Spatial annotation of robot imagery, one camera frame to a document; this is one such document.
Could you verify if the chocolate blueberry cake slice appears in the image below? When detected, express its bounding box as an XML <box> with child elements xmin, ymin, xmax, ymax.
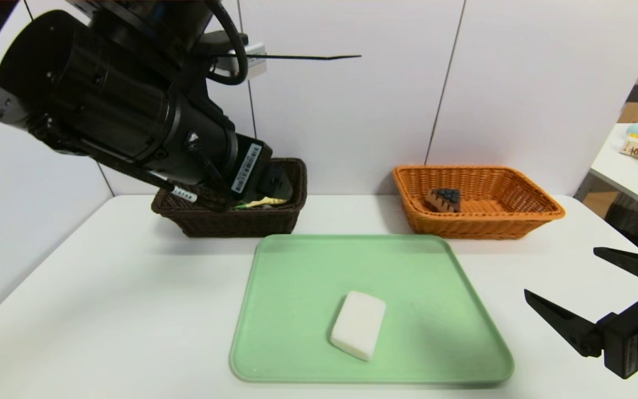
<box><xmin>426</xmin><ymin>188</ymin><xmax>462</xmax><ymax>213</ymax></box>

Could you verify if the white rectangular block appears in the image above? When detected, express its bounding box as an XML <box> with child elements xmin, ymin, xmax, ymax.
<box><xmin>330</xmin><ymin>290</ymin><xmax>387</xmax><ymax>362</ymax></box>

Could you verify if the black left camera cable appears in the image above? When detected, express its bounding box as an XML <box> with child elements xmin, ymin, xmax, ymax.
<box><xmin>204</xmin><ymin>0</ymin><xmax>249</xmax><ymax>86</ymax></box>

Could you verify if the orange wicker basket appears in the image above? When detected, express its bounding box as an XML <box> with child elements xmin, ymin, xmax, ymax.
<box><xmin>392</xmin><ymin>165</ymin><xmax>566</xmax><ymax>241</ymax></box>

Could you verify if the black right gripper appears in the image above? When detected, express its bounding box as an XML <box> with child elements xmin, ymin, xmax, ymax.
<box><xmin>523</xmin><ymin>247</ymin><xmax>638</xmax><ymax>380</ymax></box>

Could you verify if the yellow green pasta spoon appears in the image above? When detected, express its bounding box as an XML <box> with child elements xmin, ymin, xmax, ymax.
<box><xmin>234</xmin><ymin>196</ymin><xmax>289</xmax><ymax>210</ymax></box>

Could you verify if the dark brown wicker basket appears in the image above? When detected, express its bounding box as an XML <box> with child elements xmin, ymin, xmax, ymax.
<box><xmin>151</xmin><ymin>158</ymin><xmax>307</xmax><ymax>238</ymax></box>

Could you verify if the white side table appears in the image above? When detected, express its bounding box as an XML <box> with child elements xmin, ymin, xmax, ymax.
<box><xmin>574</xmin><ymin>123</ymin><xmax>638</xmax><ymax>218</ymax></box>

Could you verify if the light green plastic tray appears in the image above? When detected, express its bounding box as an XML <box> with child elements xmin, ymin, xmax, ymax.
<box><xmin>229</xmin><ymin>233</ymin><xmax>514</xmax><ymax>385</ymax></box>

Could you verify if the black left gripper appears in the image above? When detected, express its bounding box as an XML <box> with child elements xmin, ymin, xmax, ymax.
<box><xmin>182</xmin><ymin>122</ymin><xmax>294</xmax><ymax>204</ymax></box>

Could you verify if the braided left wrist cable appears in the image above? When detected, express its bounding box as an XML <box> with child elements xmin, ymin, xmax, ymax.
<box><xmin>150</xmin><ymin>171</ymin><xmax>198</xmax><ymax>202</ymax></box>

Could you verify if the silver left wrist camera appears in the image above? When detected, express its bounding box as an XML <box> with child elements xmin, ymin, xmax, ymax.
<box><xmin>211</xmin><ymin>43</ymin><xmax>267</xmax><ymax>79</ymax></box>

